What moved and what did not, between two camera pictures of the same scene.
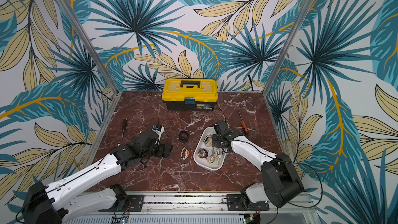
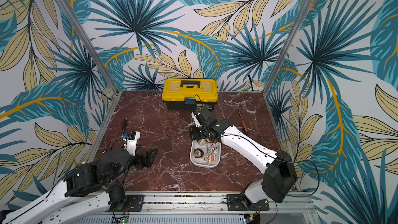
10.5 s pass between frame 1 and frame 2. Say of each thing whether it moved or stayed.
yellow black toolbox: stayed
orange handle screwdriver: stayed
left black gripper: moved
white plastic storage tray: moved
